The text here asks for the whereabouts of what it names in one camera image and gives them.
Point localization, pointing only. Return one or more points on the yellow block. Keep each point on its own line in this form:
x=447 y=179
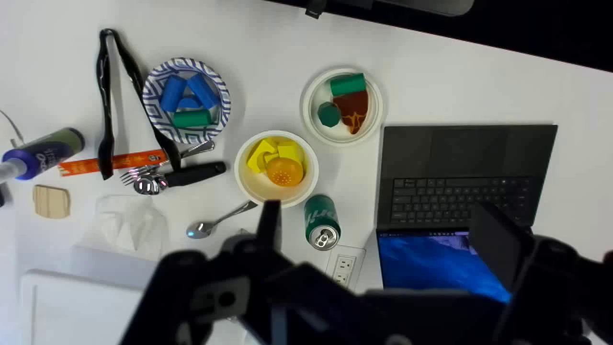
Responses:
x=258 y=153
x=290 y=151

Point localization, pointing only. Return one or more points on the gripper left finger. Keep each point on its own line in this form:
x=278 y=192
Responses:
x=191 y=287

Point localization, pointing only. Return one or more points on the white paper bowl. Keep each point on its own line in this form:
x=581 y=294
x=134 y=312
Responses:
x=261 y=189

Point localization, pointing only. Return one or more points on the small blue block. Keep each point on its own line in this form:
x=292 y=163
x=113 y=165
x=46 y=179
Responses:
x=188 y=103

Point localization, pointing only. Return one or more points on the blue cylinder block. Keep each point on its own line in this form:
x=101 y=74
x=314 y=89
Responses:
x=203 y=90
x=172 y=93

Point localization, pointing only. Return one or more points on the white power outlet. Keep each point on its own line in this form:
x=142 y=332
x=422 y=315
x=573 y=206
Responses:
x=346 y=268

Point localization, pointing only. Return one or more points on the orange perforated ball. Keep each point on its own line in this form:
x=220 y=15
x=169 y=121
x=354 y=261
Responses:
x=285 y=172

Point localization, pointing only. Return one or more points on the orange packet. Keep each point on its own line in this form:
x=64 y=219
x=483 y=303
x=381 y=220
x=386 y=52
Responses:
x=129 y=160

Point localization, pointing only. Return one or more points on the silver spoon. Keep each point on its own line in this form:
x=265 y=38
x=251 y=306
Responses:
x=203 y=229

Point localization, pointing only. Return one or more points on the brown toy pizza slice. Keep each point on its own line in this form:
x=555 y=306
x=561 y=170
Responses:
x=355 y=110

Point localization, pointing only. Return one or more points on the wooden block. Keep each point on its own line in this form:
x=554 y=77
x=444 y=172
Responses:
x=51 y=202

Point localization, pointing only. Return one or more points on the blue patterned paper plate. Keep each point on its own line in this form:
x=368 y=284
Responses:
x=155 y=108

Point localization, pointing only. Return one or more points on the green hexagon block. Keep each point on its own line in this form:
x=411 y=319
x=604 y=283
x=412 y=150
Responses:
x=329 y=114

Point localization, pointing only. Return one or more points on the silver fork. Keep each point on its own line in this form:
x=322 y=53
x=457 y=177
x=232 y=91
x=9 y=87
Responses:
x=139 y=172

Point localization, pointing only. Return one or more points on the black laptop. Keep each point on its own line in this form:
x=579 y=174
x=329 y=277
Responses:
x=455 y=158

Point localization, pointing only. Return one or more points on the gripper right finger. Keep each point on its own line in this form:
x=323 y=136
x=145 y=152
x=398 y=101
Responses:
x=555 y=287

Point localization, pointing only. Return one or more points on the black plastic tongs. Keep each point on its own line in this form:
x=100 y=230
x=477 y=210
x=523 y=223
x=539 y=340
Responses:
x=106 y=124

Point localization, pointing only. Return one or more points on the white tissue box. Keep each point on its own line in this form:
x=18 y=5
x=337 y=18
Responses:
x=81 y=306

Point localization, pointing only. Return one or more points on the green cylinder block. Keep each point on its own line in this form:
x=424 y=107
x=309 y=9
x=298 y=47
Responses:
x=191 y=118
x=348 y=85

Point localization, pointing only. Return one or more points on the green soda can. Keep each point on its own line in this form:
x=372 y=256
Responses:
x=320 y=218

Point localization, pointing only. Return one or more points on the white paper plate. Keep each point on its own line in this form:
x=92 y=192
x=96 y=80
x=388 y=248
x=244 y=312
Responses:
x=316 y=100

